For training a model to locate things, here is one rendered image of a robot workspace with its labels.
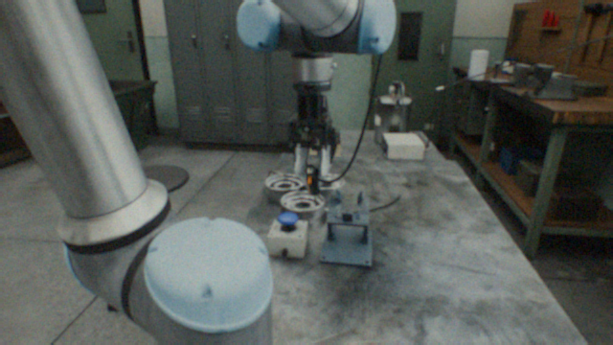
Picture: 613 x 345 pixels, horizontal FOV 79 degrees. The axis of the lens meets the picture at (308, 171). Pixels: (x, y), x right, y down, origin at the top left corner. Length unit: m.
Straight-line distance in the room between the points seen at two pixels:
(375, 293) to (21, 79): 0.56
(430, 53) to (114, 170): 3.50
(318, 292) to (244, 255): 0.32
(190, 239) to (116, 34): 4.46
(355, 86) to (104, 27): 2.80
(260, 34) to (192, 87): 3.38
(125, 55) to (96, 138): 4.38
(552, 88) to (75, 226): 2.26
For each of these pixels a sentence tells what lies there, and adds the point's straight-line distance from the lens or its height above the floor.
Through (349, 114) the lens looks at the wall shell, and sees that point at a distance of 4.13.
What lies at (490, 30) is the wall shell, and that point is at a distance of 4.24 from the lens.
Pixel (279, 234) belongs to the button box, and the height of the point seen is 0.85.
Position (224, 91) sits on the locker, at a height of 0.63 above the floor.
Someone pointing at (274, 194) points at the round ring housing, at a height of 0.83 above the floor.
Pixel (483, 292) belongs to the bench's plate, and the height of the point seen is 0.80.
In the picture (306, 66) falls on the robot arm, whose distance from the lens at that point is 0.66.
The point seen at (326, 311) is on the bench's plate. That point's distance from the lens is 0.64.
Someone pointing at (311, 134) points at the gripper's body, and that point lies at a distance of 0.67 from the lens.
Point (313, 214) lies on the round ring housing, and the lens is 0.85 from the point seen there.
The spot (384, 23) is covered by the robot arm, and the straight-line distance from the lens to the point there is 0.51.
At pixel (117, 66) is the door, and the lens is 4.85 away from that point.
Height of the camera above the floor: 1.23
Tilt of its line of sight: 22 degrees down
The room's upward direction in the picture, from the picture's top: straight up
